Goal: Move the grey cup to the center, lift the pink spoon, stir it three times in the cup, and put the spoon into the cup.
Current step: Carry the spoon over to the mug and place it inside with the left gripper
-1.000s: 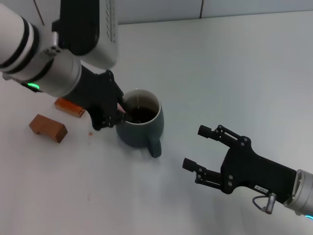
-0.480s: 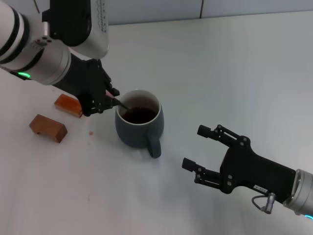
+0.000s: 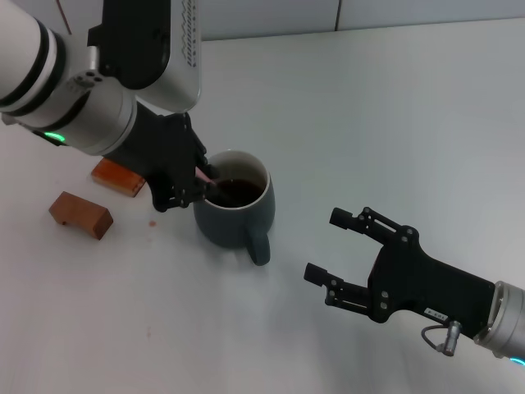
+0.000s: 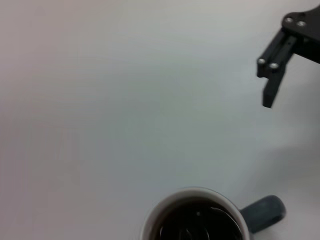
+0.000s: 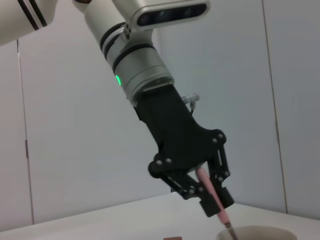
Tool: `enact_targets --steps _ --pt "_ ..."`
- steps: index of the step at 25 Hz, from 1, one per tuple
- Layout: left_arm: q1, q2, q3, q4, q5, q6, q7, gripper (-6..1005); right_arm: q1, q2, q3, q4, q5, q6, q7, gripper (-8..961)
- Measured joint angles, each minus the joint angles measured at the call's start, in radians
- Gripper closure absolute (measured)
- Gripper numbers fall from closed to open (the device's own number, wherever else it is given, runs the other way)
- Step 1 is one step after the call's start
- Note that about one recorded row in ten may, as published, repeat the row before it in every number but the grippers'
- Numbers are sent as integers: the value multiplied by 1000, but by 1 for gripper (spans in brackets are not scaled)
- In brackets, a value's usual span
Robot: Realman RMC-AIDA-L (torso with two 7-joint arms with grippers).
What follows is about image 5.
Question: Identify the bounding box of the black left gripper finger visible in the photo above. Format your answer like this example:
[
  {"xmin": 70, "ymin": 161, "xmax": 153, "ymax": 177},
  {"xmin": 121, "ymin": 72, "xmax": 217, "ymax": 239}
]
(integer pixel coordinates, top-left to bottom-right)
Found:
[
  {"xmin": 154, "ymin": 169, "xmax": 223, "ymax": 218},
  {"xmin": 208, "ymin": 145, "xmax": 235, "ymax": 209}
]

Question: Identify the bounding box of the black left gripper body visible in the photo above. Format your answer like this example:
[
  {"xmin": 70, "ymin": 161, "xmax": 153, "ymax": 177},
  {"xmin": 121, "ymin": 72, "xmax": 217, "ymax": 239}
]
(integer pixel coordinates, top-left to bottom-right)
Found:
[{"xmin": 135, "ymin": 84, "xmax": 227, "ymax": 180}]

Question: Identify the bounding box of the pink-handled metal spoon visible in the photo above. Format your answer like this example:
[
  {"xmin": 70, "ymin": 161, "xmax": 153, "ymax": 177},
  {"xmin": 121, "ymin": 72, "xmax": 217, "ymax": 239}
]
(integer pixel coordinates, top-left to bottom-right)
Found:
[{"xmin": 195, "ymin": 168, "xmax": 241, "ymax": 240}]

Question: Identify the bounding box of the grey ceramic cup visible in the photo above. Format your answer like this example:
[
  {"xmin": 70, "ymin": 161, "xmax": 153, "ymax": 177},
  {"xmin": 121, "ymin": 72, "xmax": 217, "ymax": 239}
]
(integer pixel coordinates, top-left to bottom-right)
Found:
[{"xmin": 215, "ymin": 225, "xmax": 300, "ymax": 240}]

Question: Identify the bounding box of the left gripper cable with plug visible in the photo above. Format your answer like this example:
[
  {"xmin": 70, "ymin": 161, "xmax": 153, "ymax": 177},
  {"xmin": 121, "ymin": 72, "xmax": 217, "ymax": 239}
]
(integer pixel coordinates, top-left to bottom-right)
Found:
[{"xmin": 180, "ymin": 92, "xmax": 201, "ymax": 115}]

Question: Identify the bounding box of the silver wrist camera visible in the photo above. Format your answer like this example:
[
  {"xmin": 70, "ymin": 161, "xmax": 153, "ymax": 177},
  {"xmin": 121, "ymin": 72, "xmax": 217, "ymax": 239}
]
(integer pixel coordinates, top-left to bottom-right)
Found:
[{"xmin": 129, "ymin": 0, "xmax": 211, "ymax": 32}]

